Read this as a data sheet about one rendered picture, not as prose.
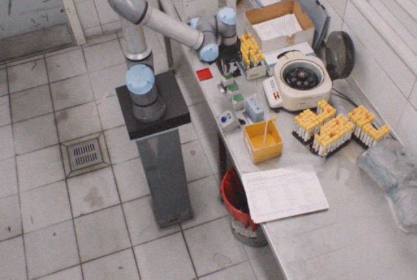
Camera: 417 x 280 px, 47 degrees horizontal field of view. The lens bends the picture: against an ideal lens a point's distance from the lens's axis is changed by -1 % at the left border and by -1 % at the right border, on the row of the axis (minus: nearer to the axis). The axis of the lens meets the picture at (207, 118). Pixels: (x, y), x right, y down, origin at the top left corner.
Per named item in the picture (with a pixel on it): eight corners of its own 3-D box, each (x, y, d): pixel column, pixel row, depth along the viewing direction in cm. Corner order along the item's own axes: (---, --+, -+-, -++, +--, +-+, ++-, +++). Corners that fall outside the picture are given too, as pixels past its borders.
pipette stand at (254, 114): (242, 113, 223) (242, 99, 215) (255, 108, 225) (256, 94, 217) (252, 129, 217) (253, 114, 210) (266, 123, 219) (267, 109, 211)
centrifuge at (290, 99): (259, 79, 236) (260, 61, 227) (318, 70, 238) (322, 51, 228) (272, 117, 221) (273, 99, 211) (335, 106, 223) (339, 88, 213)
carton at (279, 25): (242, 33, 258) (242, 10, 246) (292, 20, 262) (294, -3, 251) (260, 64, 243) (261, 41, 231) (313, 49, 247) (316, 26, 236)
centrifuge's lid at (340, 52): (331, 19, 212) (349, 17, 213) (318, 60, 231) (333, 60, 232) (349, 51, 198) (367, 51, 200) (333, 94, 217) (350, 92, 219)
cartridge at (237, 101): (231, 105, 227) (231, 96, 221) (241, 102, 227) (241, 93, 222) (234, 111, 224) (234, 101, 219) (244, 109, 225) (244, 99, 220)
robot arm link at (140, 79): (131, 107, 208) (124, 86, 197) (130, 84, 216) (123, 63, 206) (159, 103, 208) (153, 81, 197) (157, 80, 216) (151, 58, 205)
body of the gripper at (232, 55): (242, 62, 219) (242, 42, 209) (225, 68, 217) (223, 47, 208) (236, 51, 223) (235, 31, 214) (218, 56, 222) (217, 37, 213)
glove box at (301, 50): (261, 64, 243) (262, 50, 235) (305, 51, 247) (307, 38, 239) (271, 81, 235) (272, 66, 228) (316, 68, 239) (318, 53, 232)
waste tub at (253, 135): (242, 140, 214) (242, 126, 206) (271, 132, 215) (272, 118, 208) (253, 164, 205) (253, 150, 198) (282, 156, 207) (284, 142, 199)
